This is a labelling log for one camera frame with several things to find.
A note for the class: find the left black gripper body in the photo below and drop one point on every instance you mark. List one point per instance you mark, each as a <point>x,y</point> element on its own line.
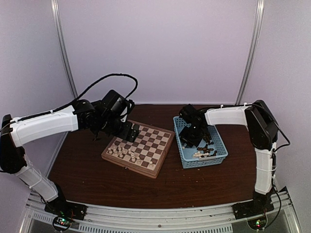
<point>109,125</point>

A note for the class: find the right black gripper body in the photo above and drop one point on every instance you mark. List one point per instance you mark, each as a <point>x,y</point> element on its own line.
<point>190,137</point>

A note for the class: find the white queen chess piece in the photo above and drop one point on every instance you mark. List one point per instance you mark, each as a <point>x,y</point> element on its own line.
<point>133,158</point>

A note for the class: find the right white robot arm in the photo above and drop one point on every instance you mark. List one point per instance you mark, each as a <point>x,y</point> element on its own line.
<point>256,117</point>

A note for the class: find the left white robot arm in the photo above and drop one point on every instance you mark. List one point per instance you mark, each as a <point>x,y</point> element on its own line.
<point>26,142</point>

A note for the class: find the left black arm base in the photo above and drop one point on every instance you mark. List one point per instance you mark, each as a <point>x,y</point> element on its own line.
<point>61,207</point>

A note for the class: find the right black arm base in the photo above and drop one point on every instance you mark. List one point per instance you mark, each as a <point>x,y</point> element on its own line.
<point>260,204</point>

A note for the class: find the dark chess pieces pile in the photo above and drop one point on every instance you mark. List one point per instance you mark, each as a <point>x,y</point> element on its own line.
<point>207,150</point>

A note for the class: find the white chess pieces pile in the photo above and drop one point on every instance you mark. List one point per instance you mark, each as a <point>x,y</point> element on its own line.
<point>190,152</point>

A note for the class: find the wooden folding chess board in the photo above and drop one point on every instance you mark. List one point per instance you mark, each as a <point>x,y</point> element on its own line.
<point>152,144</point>

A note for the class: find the light blue plastic basket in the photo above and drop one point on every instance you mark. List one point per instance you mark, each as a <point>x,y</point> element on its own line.
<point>222,152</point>

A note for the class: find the front aluminium rail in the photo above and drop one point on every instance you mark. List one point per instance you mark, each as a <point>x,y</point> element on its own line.
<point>209,219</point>

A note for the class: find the left aluminium frame post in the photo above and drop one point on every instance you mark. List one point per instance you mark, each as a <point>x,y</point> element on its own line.
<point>62,45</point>

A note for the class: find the aluminium frame post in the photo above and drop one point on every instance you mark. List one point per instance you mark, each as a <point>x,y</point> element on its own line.
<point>62,45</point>
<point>252,49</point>

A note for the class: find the right aluminium frame post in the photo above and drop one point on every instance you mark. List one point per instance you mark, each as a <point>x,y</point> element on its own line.
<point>252,49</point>

